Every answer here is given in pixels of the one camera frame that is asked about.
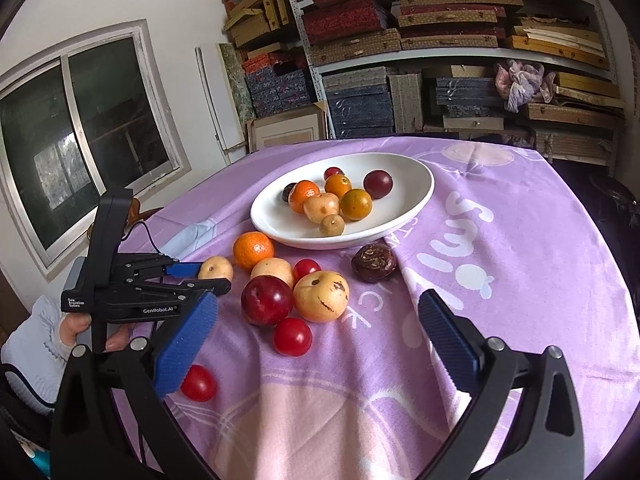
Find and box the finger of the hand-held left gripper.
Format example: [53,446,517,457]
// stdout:
[131,277,233,299]
[119,254,202,282]

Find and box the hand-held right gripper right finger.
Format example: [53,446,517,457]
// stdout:
[418,289,586,480]

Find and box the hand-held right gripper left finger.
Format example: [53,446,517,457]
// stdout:
[50,290,219,480]

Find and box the small yellow plum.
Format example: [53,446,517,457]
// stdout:
[198,256,234,282]

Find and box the red tomato with calyx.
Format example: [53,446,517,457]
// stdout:
[180,364,218,403]

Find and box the large mandarin orange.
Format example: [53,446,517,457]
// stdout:
[233,231,276,271]

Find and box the dark red apple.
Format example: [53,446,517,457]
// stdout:
[241,275,295,327]

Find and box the red cherry tomato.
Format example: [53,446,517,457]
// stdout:
[292,258,322,283]
[273,317,313,357]

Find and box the scarred yellow plum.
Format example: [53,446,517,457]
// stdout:
[293,270,350,324]

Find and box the white oval plate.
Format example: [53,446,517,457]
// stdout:
[250,152,435,251]

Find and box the large orange kumquat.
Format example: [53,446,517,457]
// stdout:
[340,188,374,221]

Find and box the red plum with stem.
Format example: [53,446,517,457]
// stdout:
[363,169,394,199]

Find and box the person's left hand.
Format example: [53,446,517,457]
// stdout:
[59,312,135,356]

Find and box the wooden chair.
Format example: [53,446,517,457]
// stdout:
[87,197,166,241]

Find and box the purple printed tablecloth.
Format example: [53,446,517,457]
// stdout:
[107,135,628,480]

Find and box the sliding window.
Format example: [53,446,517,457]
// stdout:
[0,20,193,281]

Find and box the white panel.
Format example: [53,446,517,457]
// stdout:
[195,45,248,166]

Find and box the framed picture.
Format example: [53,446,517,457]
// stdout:
[246,102,328,153]

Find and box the green marble panel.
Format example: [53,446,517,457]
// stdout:
[219,42,256,126]

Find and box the stack of blue red speckled boxes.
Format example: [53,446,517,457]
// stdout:
[242,52,318,118]

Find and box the stack of blue patterned boxes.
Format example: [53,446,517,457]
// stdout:
[322,67,506,138]

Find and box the pink cloth bundle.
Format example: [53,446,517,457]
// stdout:
[494,58,557,113]

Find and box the shelf of stacked boxes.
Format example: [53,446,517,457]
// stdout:
[222,0,626,161]

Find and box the stack of red patterned boxes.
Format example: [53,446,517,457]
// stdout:
[300,0,506,43]

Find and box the stack of yellow wooden boxes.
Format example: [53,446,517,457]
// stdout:
[505,15,626,111]

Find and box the black cable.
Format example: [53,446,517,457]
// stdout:
[120,220,168,261]

